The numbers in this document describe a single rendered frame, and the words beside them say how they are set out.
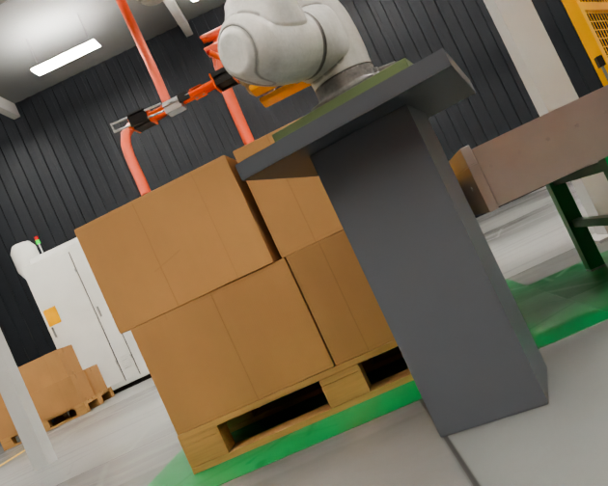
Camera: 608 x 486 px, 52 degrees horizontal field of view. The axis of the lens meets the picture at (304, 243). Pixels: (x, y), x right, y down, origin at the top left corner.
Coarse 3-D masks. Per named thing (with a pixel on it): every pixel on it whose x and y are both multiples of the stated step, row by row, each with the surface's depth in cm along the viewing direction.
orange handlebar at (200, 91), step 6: (204, 84) 230; (210, 84) 229; (192, 90) 230; (198, 90) 230; (204, 90) 230; (210, 90) 234; (192, 96) 230; (198, 96) 233; (186, 102) 235; (156, 108) 232; (162, 108) 232; (150, 114) 232; (162, 114) 236
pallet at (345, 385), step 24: (360, 360) 206; (384, 360) 248; (336, 384) 207; (360, 384) 206; (384, 384) 207; (240, 408) 211; (264, 408) 262; (336, 408) 207; (192, 432) 213; (216, 432) 212; (264, 432) 217; (288, 432) 209; (192, 456) 213; (216, 456) 212
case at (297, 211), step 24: (264, 144) 210; (264, 192) 210; (288, 192) 209; (312, 192) 208; (264, 216) 210; (288, 216) 209; (312, 216) 208; (336, 216) 207; (288, 240) 209; (312, 240) 208
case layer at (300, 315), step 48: (336, 240) 207; (240, 288) 211; (288, 288) 209; (336, 288) 207; (144, 336) 215; (192, 336) 213; (240, 336) 211; (288, 336) 209; (336, 336) 207; (384, 336) 205; (192, 384) 213; (240, 384) 211; (288, 384) 209
